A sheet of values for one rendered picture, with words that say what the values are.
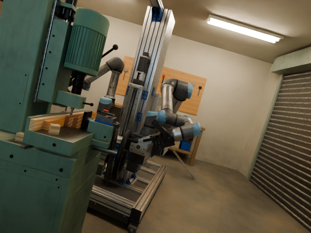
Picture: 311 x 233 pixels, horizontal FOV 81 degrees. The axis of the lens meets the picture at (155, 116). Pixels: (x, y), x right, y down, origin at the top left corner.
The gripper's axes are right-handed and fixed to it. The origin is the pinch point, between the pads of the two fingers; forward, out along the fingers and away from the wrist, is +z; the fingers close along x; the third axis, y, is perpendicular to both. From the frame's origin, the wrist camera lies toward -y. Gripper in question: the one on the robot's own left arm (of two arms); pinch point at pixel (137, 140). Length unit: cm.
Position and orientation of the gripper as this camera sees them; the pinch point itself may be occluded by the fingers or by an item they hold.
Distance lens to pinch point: 103.1
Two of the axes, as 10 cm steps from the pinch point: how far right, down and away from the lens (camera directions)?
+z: -9.7, 2.5, 0.6
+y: 2.6, 9.6, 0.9
